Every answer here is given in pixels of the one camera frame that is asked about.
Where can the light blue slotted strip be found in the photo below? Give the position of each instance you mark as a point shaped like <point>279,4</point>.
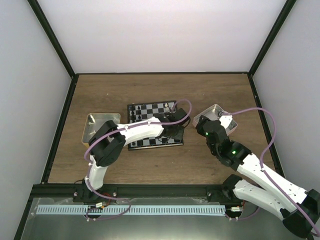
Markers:
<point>146,210</point>

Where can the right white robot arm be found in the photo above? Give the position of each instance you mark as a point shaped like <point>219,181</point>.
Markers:
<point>297,208</point>

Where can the black and silver chessboard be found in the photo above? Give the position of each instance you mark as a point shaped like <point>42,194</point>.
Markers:
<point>147,110</point>

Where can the black enclosure frame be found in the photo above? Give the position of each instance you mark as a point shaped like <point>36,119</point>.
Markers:
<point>119,52</point>

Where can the metal sheet cover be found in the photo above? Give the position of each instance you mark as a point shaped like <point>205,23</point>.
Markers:
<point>254,224</point>

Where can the pink embossed metal tin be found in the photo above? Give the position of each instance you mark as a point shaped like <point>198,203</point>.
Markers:
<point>212,112</point>

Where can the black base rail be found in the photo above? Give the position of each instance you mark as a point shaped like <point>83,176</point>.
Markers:
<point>213,193</point>

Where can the gold metal tin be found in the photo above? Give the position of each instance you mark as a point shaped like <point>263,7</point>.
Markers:
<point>93,123</point>

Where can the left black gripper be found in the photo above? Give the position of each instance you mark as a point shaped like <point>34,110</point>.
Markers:
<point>179,135</point>

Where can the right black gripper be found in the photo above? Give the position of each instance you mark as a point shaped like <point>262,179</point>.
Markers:
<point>200,126</point>

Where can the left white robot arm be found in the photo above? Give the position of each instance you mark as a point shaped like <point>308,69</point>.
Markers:
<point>107,144</point>

